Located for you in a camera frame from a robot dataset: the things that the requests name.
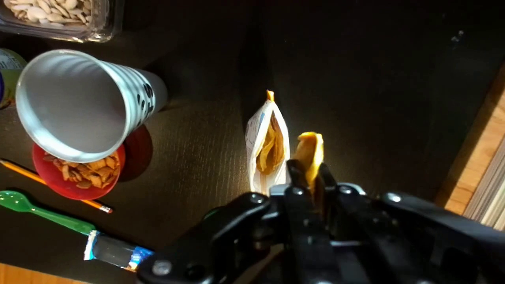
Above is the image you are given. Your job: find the yellow dried fruit piece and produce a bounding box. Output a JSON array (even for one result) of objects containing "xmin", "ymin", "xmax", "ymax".
[{"xmin": 292, "ymin": 131, "xmax": 324, "ymax": 189}]

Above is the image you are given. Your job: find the red bowl with snacks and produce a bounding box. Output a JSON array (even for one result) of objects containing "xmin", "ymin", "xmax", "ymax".
[{"xmin": 32, "ymin": 145, "xmax": 125, "ymax": 200}]

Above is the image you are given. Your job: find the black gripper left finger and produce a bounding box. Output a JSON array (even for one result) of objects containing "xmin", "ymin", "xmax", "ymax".
[{"xmin": 284, "ymin": 159, "xmax": 341, "ymax": 284}]

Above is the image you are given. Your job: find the orange pencil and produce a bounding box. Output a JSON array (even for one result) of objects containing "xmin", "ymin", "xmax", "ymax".
[{"xmin": 0, "ymin": 158, "xmax": 114, "ymax": 215}]

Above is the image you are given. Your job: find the white paper cup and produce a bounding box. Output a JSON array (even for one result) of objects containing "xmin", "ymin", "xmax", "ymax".
[{"xmin": 16, "ymin": 49, "xmax": 167, "ymax": 163}]

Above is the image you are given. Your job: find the blue snack wrapper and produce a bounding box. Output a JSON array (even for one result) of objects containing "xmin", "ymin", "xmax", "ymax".
[{"xmin": 84, "ymin": 230, "xmax": 152, "ymax": 273}]

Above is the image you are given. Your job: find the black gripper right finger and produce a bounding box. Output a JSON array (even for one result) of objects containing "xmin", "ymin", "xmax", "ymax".
[{"xmin": 317, "ymin": 164, "xmax": 421, "ymax": 284}]

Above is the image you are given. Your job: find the green plastic spoon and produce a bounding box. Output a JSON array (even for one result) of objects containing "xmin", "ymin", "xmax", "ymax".
[{"xmin": 0, "ymin": 189, "xmax": 95, "ymax": 235}]

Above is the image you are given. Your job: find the white snack packet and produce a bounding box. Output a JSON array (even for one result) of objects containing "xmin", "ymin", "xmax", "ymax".
[{"xmin": 245, "ymin": 90, "xmax": 291, "ymax": 194}]

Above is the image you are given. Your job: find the clear container of seeds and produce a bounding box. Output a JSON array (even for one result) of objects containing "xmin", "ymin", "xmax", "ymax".
[{"xmin": 0, "ymin": 0, "xmax": 125, "ymax": 43}]

